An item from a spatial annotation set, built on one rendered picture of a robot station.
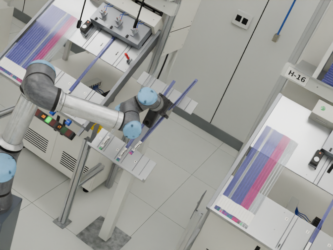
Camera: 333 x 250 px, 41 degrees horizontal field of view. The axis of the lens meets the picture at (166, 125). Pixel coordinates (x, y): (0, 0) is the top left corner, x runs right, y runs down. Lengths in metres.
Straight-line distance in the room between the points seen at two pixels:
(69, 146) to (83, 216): 0.45
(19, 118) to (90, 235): 1.12
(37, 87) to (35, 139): 1.42
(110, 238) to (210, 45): 2.02
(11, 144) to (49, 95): 0.38
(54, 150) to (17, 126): 1.12
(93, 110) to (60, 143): 1.26
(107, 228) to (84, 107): 1.16
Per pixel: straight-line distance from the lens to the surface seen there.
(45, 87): 1.73
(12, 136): 2.00
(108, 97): 2.44
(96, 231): 2.86
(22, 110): 1.92
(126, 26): 2.59
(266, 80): 3.97
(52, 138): 3.03
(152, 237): 2.97
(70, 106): 1.74
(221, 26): 4.01
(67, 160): 3.02
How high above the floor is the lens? 2.03
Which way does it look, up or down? 29 degrees down
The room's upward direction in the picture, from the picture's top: 23 degrees clockwise
